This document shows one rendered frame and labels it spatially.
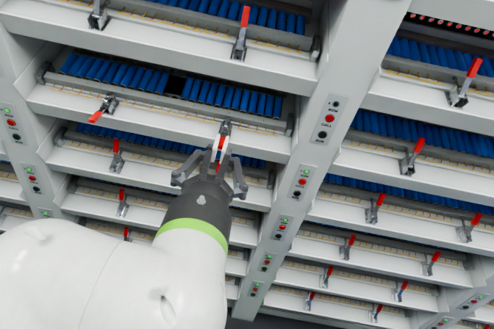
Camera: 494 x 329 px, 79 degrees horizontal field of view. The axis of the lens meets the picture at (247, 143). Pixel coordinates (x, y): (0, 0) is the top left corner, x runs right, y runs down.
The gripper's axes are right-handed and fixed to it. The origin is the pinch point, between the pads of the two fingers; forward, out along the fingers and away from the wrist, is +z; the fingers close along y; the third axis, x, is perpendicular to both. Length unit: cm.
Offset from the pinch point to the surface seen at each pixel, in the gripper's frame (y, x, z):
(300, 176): 19.7, -7.5, 7.8
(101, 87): -29.3, 3.1, 10.9
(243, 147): 4.9, -2.8, 7.4
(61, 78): -38.6, 3.2, 11.2
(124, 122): -22.5, -2.4, 7.2
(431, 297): 84, -55, 22
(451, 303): 86, -50, 17
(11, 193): -60, -38, 15
